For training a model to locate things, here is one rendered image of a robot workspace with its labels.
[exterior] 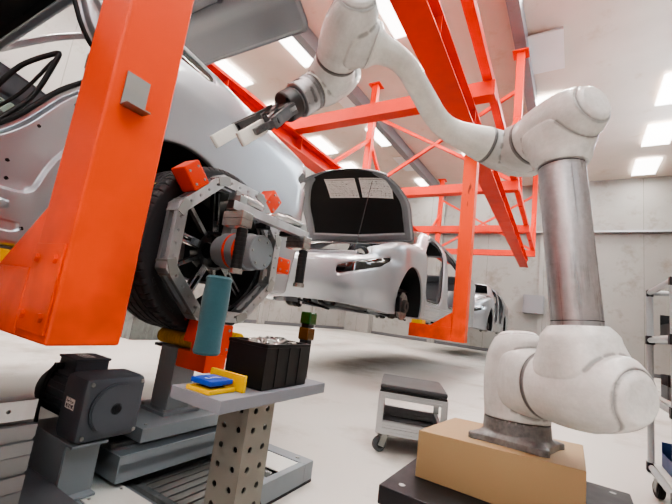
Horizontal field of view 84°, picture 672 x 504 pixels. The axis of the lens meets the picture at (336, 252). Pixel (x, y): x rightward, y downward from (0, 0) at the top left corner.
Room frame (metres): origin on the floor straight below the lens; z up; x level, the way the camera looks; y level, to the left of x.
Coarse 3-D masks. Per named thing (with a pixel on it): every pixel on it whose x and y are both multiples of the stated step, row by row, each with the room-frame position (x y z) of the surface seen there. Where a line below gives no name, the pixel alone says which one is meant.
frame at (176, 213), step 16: (224, 176) 1.33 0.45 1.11; (192, 192) 1.24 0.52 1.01; (208, 192) 1.28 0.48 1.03; (256, 192) 1.48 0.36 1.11; (176, 208) 1.20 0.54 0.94; (176, 224) 1.20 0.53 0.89; (160, 240) 1.22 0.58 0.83; (176, 240) 1.21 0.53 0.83; (272, 240) 1.62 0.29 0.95; (160, 256) 1.22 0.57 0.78; (176, 256) 1.22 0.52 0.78; (272, 256) 1.62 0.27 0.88; (160, 272) 1.23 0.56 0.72; (176, 272) 1.22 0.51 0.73; (272, 272) 1.63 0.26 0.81; (176, 288) 1.25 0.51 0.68; (256, 288) 1.62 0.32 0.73; (272, 288) 1.64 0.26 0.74; (192, 304) 1.30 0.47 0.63; (240, 304) 1.55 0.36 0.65; (256, 304) 1.57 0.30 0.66; (240, 320) 1.50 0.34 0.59
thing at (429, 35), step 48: (432, 0) 2.58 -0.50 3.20; (432, 48) 2.82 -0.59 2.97; (480, 48) 3.26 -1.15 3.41; (528, 48) 6.16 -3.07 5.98; (240, 96) 4.33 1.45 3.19; (480, 96) 3.75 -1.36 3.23; (288, 144) 5.07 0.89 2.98; (432, 144) 7.12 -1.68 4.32; (432, 192) 7.03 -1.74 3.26; (480, 192) 6.61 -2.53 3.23; (528, 240) 10.24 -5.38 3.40
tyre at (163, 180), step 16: (160, 176) 1.31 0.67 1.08; (208, 176) 1.37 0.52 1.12; (160, 192) 1.22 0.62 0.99; (176, 192) 1.27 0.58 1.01; (160, 208) 1.23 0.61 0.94; (160, 224) 1.24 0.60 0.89; (144, 240) 1.20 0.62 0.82; (144, 256) 1.21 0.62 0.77; (144, 272) 1.22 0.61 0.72; (144, 288) 1.24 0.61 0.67; (160, 288) 1.28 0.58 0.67; (128, 304) 1.37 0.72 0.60; (144, 304) 1.31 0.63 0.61; (160, 304) 1.29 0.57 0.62; (176, 304) 1.34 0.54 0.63; (144, 320) 1.45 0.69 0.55; (160, 320) 1.35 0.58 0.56; (176, 320) 1.36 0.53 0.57
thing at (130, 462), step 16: (192, 432) 1.48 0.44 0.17; (208, 432) 1.55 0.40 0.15; (112, 448) 1.25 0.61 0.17; (128, 448) 1.27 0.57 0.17; (144, 448) 1.32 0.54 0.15; (160, 448) 1.31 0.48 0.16; (176, 448) 1.37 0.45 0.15; (192, 448) 1.42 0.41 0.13; (208, 448) 1.49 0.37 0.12; (96, 464) 1.25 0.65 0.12; (112, 464) 1.21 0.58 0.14; (128, 464) 1.22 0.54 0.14; (144, 464) 1.27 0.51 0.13; (160, 464) 1.32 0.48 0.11; (176, 464) 1.38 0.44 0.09; (112, 480) 1.20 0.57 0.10
